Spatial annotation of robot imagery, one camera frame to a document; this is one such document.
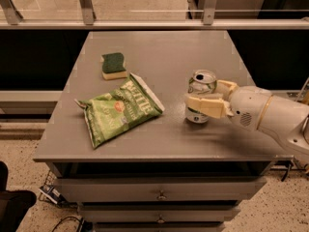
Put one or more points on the green jalapeno chip bag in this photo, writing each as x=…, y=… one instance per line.
x=124, y=108

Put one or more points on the bottom grey drawer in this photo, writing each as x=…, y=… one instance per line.
x=154, y=227

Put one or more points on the green yellow sponge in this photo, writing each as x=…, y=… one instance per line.
x=113, y=66

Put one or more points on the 7up soda can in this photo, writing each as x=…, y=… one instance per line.
x=202, y=82

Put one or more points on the black chair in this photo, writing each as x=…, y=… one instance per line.
x=14, y=204

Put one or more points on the grey drawer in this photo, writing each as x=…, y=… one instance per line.
x=158, y=189
x=159, y=214
x=154, y=227

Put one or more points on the top grey drawer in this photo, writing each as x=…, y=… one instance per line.
x=158, y=189

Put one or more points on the power strip on floor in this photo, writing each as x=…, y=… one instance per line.
x=51, y=193

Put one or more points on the middle grey drawer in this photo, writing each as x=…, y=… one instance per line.
x=159, y=214

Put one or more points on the metal window railing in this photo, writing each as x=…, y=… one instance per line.
x=154, y=14

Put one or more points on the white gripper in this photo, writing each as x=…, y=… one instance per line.
x=248, y=106

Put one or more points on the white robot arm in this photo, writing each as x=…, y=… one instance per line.
x=285, y=121

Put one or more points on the grey drawer cabinet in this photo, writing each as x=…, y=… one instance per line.
x=168, y=146

